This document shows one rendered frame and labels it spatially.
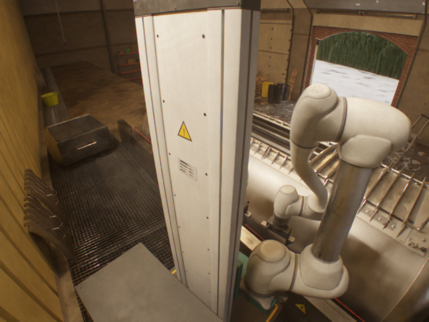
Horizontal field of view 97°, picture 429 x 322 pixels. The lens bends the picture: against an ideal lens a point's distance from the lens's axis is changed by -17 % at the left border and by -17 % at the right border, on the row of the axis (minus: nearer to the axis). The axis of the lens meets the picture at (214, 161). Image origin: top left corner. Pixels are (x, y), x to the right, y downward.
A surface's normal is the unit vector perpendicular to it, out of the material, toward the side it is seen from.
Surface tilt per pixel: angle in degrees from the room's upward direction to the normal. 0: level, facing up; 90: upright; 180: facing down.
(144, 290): 0
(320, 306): 1
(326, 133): 112
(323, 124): 98
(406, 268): 45
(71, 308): 0
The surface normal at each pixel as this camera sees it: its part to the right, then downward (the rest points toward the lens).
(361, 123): -0.34, 0.18
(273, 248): -0.10, -0.86
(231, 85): -0.67, 0.40
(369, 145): -0.33, 0.45
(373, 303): -0.74, 0.02
